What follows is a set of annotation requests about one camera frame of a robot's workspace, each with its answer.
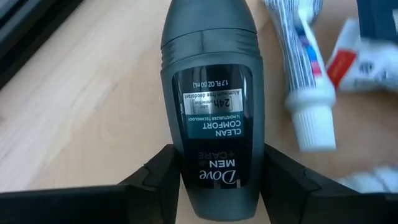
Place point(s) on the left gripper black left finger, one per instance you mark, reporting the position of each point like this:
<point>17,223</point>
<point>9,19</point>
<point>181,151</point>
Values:
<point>149,199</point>

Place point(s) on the grey Dove roll-on deodorant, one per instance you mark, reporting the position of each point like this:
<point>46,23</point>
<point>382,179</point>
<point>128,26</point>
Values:
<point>211,46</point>

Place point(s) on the striped toothpaste tube white cap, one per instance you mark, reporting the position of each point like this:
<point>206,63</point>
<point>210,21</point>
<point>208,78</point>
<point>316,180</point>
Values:
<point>311,124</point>

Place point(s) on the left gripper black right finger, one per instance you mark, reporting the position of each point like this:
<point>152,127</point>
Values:
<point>295,202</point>

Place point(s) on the black squeeze tube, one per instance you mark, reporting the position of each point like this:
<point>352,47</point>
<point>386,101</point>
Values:
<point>377,18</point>

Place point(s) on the black aluminium table frame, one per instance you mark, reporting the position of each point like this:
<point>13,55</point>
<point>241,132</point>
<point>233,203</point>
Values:
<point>18,37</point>

